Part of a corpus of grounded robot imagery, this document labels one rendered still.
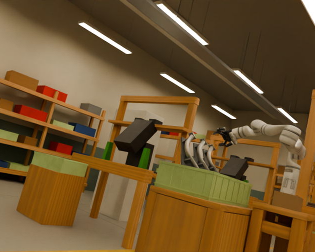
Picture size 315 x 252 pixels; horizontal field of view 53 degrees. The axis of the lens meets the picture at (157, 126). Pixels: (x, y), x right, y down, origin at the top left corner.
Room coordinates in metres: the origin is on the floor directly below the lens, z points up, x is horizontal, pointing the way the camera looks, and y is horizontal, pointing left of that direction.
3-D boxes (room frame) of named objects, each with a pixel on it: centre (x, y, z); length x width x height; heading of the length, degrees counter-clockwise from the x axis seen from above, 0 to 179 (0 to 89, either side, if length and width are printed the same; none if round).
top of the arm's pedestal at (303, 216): (2.08, -0.93, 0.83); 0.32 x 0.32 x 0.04; 54
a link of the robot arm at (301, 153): (2.00, -0.90, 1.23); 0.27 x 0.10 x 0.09; 148
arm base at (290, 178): (2.08, -0.93, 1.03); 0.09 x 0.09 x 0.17; 64
